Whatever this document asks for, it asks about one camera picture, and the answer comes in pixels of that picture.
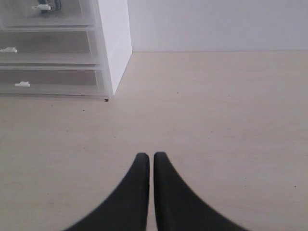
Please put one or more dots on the white plastic drawer cabinet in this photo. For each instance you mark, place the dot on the white plastic drawer cabinet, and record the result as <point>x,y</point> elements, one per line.
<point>113,40</point>

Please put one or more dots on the wide clear drawer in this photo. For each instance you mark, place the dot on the wide clear drawer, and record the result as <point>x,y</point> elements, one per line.
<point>56,47</point>
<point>56,82</point>

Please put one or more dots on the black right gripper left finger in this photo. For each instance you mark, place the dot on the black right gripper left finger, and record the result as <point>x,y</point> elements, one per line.
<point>126,208</point>

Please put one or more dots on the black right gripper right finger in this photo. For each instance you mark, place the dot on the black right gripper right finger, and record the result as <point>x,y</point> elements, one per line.
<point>178,208</point>

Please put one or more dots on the bottom wide clear drawer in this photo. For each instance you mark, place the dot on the bottom wide clear drawer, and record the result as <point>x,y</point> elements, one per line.
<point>56,82</point>

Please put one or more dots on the blue white cylindrical bottle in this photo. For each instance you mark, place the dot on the blue white cylindrical bottle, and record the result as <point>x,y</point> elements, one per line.
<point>55,5</point>

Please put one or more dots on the middle wide clear drawer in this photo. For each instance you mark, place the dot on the middle wide clear drawer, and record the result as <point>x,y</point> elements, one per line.
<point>56,47</point>

